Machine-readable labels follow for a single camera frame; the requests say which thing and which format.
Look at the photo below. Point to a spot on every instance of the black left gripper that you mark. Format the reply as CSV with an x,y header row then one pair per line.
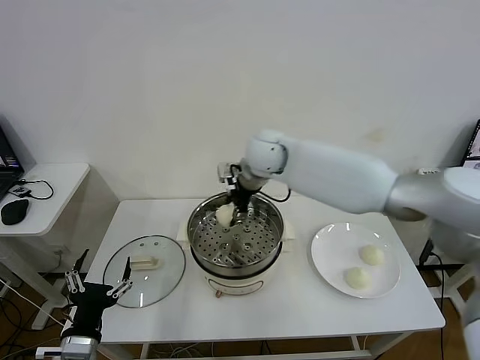
x,y
92,303

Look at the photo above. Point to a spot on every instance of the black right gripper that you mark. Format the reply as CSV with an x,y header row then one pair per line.
x,y
243,195

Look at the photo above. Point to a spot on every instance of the white steamed baozi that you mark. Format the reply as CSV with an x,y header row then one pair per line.
x,y
357,278
225,217
371,255

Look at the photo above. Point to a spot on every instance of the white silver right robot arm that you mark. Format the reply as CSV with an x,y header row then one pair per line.
x,y
337,172

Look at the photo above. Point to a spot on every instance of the perforated steel steamer basket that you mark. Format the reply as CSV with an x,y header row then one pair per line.
x,y
262,243

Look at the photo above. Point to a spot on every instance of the white side table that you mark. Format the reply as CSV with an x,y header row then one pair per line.
x,y
56,195
450,291

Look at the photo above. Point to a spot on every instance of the white round plate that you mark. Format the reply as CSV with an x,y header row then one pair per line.
x,y
330,255

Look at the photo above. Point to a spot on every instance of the black computer mouse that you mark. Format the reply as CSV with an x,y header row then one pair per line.
x,y
15,212

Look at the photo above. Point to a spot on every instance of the small white printed label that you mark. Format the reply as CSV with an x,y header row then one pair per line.
x,y
429,172

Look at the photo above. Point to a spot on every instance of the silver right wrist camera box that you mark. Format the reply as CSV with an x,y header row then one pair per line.
x,y
226,173

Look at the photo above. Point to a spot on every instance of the white wall socket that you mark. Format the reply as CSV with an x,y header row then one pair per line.
x,y
60,250

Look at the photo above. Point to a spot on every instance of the white main table frame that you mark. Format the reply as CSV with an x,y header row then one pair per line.
x,y
145,352

